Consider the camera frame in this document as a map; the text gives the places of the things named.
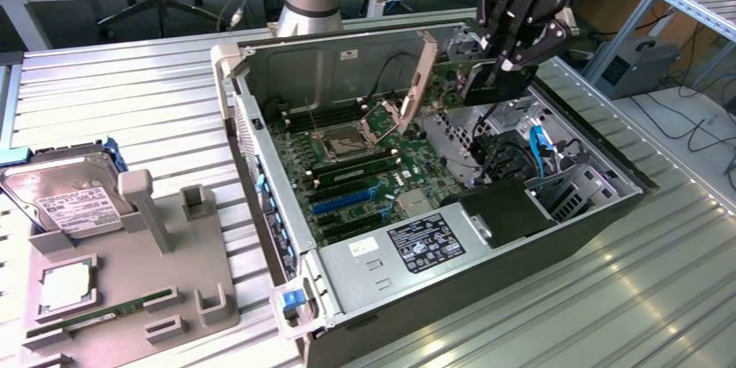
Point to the green graphics card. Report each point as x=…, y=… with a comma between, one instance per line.
x=448, y=83

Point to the grey control box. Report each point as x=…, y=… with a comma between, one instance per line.
x=637, y=66

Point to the silver perforated drive cage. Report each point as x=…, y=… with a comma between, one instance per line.
x=453, y=135

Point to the metal socket cover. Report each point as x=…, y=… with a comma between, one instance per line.
x=378, y=120

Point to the green motherboard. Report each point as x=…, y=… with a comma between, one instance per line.
x=428, y=157

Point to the silver disk bay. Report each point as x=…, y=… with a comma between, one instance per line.
x=574, y=200

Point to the black RAM slot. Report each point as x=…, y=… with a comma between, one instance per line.
x=321, y=113
x=350, y=158
x=328, y=124

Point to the thin locking lever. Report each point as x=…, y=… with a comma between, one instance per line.
x=313, y=120

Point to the CPU socket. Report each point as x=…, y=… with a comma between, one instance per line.
x=345, y=144

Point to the black plastic air shroud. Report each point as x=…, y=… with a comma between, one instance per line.
x=505, y=213

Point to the green RAM stick with label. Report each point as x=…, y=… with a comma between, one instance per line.
x=356, y=172

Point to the silver chipset heatsink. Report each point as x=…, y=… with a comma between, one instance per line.
x=413, y=204

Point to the blue expansion slot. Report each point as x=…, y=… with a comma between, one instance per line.
x=350, y=204
x=345, y=194

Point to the black expansion slot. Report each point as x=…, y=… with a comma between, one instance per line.
x=350, y=221
x=353, y=234

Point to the black office chair base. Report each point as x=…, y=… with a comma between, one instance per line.
x=161, y=6

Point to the open black PC case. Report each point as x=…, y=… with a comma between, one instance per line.
x=517, y=299

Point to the silver power supply unit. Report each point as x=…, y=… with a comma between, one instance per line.
x=368, y=273

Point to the blue case latch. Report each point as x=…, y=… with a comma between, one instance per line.
x=289, y=299

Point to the silver hard disk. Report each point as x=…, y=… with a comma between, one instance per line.
x=62, y=200

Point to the grey parts rack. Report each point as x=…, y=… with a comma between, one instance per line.
x=114, y=282

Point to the bare green RAM stick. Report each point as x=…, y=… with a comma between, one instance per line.
x=114, y=312

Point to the silver CPU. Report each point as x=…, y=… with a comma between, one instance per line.
x=65, y=288

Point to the aluminium slat frame table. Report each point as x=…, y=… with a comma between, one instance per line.
x=701, y=1

